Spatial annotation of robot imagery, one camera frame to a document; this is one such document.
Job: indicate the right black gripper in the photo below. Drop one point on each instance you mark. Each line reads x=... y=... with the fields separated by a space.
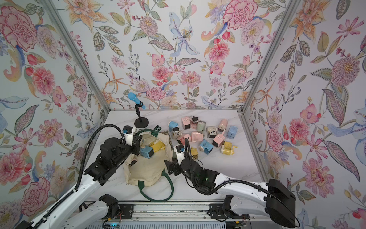
x=172 y=166

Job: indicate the pink square pencil sharpener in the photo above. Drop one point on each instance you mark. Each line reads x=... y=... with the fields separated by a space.
x=182 y=139

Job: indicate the yellow crank pencil sharpener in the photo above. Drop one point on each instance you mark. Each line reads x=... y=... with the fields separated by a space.
x=228 y=148

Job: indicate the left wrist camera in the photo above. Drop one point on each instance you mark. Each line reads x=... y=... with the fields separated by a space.
x=128 y=132

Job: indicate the cream pencil sharpener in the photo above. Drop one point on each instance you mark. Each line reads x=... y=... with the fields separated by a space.
x=211 y=131

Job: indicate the cream green tote bag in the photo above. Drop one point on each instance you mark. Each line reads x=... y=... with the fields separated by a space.
x=143 y=172

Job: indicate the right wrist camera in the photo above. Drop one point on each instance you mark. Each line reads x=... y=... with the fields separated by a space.
x=180 y=153

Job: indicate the blue lever pencil sharpener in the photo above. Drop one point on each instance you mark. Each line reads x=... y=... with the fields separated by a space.
x=146 y=152

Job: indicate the blue cube pencil sharpener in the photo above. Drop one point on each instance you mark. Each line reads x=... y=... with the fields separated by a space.
x=232 y=131

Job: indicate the small pink pencil sharpener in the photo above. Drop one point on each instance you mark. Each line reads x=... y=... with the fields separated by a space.
x=194 y=122

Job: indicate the pale green cube sharpener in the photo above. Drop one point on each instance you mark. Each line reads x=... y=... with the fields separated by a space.
x=176 y=133

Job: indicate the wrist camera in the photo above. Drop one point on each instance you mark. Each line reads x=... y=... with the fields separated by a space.
x=180 y=153
x=128 y=132

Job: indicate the black microphone stand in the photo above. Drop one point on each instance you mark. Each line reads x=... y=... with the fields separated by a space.
x=140 y=122

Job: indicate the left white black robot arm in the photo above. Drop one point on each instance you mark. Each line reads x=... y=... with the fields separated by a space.
x=65 y=200

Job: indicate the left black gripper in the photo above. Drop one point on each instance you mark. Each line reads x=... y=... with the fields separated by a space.
x=136 y=144

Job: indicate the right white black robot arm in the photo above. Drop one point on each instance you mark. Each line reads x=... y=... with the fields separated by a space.
x=242 y=198

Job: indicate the mint green pencil sharpener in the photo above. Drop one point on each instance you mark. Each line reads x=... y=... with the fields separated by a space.
x=201 y=126

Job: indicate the blue round-front pencil sharpener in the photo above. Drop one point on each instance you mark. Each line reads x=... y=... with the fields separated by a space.
x=205 y=147

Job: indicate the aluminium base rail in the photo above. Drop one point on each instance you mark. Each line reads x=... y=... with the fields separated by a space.
x=147 y=215

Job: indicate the large pink pencil sharpener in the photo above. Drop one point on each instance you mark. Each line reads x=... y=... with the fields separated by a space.
x=186 y=122

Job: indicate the pink round pencil sharpener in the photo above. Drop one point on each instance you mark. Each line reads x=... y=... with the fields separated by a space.
x=222 y=125

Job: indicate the pink lever pencil sharpener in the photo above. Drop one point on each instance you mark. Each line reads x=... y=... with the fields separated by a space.
x=219 y=139

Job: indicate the light blue pencil sharpener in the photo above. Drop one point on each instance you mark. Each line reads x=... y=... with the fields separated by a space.
x=172 y=125

